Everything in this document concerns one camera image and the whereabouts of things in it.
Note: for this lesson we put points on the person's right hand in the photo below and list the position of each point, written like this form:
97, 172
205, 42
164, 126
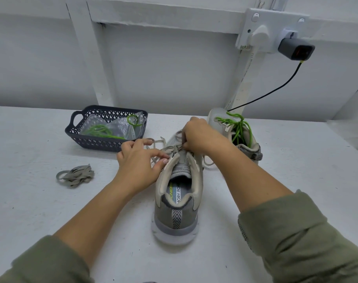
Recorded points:
199, 137

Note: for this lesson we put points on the person's left hand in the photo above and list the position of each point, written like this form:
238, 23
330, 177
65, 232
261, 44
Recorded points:
137, 166

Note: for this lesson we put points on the beige shoelace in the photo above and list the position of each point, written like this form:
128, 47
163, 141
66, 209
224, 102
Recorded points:
75, 175
158, 142

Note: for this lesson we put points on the green shoelace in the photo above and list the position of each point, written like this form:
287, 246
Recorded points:
96, 131
238, 129

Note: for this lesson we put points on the clear plastic bag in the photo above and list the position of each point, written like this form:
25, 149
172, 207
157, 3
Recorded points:
117, 128

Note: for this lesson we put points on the gray sneaker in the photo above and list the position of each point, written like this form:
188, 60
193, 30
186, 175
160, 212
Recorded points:
253, 151
176, 221

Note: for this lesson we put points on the person's left forearm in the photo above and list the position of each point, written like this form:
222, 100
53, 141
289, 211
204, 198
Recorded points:
73, 244

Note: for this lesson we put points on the dark plastic lattice basket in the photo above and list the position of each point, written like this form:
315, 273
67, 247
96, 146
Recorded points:
96, 143

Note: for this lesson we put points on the white plug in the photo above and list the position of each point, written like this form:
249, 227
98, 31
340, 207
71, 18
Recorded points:
260, 37

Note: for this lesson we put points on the gray charger adapter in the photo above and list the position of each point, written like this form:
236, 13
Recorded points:
296, 49

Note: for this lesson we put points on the white wall socket plate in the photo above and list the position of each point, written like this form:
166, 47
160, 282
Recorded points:
273, 19

